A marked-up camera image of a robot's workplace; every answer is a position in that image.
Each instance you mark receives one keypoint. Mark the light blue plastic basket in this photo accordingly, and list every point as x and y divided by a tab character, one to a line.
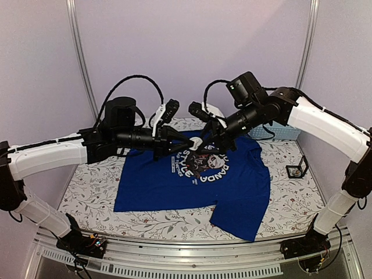
276	132

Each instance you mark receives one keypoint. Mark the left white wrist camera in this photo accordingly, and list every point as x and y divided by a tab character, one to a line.
164	115

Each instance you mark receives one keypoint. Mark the blue printed t-shirt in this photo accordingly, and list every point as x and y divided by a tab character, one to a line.
237	184

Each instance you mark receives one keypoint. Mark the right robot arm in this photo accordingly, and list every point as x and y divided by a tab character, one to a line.
340	133

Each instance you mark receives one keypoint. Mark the aluminium frame post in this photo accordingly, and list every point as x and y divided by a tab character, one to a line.
82	65
309	37

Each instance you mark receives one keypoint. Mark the black brooch box silver brooch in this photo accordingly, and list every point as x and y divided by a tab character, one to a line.
298	171

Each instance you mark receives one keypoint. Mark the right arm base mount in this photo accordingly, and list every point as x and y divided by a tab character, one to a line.
313	249

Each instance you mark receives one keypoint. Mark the floral patterned tablecloth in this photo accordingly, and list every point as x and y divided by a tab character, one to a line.
92	191

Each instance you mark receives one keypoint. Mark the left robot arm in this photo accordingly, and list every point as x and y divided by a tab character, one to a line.
19	162

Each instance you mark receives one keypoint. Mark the round yellow blue brooch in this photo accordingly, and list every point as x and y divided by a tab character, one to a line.
196	143

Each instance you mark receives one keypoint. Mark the right aluminium frame post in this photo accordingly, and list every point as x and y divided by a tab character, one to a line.
309	37

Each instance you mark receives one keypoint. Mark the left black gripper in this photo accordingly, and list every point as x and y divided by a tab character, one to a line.
163	139

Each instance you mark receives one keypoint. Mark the left aluminium frame post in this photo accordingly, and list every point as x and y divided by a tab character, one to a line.
82	65

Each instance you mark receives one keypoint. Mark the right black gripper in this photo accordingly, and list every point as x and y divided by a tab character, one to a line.
219	135

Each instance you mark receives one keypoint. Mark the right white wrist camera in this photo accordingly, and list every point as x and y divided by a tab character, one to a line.
205	112

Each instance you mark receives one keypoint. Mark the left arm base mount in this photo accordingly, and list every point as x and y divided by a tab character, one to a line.
77	243

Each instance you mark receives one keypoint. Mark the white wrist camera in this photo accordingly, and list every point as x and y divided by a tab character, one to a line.
205	112
164	115

